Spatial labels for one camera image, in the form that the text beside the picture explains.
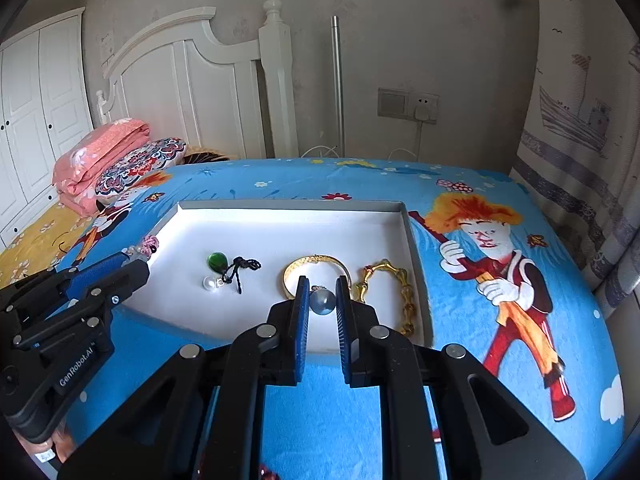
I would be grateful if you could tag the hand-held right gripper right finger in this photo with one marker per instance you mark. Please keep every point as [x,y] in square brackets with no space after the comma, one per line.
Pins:
[343,330]

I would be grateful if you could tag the large pearl pendant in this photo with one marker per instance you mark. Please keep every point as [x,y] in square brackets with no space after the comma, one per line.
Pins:
[321,304]

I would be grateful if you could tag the white wooden bed headboard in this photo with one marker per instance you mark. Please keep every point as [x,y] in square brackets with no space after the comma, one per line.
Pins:
[225,95]

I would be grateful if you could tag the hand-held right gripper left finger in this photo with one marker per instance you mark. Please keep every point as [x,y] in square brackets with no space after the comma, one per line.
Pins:
[301,330]

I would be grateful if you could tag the green glass bead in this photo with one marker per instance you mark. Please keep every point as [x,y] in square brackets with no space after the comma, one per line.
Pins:
[217,261]

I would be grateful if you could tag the yellow floral bedsheet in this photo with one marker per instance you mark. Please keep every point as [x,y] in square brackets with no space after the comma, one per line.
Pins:
[35,240]

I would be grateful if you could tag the pink folded blanket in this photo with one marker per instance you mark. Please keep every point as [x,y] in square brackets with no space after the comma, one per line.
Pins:
[95,155]

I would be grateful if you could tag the boat printed curtain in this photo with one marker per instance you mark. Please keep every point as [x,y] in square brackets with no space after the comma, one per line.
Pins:
[565,110]

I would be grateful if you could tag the grey shallow cardboard box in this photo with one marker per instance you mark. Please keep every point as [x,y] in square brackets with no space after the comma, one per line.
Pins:
[280,230]

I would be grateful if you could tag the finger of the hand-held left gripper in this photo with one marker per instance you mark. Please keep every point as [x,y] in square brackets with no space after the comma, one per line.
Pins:
[117,282]
[95,270]

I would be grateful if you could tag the floral patterned pillow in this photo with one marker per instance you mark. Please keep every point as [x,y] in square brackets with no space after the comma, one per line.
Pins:
[140,162]

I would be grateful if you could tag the person's left hand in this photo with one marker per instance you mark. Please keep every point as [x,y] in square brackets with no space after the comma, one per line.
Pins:
[62,442]

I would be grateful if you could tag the silver metal pole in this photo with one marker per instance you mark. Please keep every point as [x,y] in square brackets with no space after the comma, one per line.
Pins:
[337,85]

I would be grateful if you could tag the blue cartoon printed tablecloth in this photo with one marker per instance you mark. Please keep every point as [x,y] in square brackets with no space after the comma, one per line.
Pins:
[350,180]

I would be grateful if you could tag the white wardrobe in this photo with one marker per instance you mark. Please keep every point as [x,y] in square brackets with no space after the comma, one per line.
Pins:
[35,120]

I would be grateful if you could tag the gold bangle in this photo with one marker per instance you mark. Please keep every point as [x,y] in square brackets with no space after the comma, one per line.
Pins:
[315,259]

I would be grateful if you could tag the grey wall socket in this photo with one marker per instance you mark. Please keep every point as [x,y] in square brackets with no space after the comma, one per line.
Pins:
[432,100]

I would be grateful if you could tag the white wall paper notice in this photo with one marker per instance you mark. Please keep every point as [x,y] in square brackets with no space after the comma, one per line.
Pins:
[106,42]

